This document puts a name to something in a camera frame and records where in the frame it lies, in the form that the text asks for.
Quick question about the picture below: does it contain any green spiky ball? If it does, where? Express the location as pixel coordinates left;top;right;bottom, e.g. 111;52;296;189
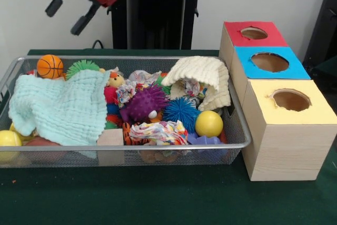
65;60;101;80

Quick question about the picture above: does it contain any purple spiky ball toy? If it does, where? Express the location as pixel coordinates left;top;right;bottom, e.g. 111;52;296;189
120;84;169;124

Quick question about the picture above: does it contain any multicolour patterned cloth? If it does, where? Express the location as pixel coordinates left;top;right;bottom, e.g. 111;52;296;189
130;121;189;146

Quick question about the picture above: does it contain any plain wooden block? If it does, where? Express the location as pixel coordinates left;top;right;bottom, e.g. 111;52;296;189
96;129;124;167

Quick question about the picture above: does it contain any cream waffle cloth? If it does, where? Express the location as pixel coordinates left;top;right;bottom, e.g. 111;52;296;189
161;55;232;112

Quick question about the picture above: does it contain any dark green table cloth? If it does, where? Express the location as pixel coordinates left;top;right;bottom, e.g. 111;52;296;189
313;56;337;78
0;48;337;225

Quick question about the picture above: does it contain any orange toy basketball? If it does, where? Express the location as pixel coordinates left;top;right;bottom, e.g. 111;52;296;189
36;54;65;80

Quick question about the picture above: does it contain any yellow plastic ball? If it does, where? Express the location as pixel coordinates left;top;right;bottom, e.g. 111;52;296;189
195;110;224;138
0;129;23;147

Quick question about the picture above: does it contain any silver mesh bin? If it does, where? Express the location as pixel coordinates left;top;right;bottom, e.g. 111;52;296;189
0;55;252;168

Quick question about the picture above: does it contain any mint waffle cloth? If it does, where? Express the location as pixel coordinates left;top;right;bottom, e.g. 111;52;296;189
8;71;111;146

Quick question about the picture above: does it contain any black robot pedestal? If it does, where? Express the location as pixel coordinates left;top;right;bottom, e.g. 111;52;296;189
101;0;213;50

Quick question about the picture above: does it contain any wooden box with three holes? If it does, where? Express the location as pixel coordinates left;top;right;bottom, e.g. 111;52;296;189
218;21;337;182

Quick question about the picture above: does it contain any blue spiky ball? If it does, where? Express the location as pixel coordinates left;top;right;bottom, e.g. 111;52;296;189
162;97;201;133

